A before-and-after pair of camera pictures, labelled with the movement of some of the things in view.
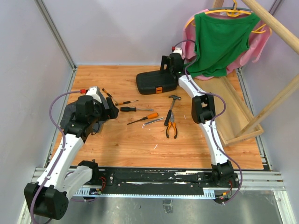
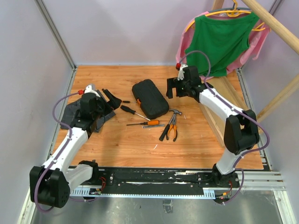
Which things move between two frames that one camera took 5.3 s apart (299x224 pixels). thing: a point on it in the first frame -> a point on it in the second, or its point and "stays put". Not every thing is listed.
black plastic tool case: [157, 81] -> [153, 103]
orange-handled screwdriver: [149, 116] -> [149, 122]
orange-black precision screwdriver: [118, 103] stays put
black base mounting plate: [158, 178] stays put
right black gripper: [166, 61] -> [172, 83]
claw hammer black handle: [167, 118] -> [164, 132]
